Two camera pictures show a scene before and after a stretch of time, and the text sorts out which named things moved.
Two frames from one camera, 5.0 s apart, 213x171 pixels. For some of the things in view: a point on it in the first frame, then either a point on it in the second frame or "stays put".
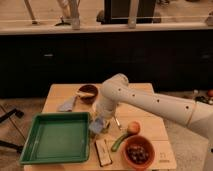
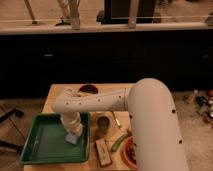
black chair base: (3, 143) stays put
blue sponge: (96, 125) to (71, 138)
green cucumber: (116, 143) stays put
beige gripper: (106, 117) to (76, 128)
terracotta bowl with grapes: (138, 152) stays put
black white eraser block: (103, 152) stays put
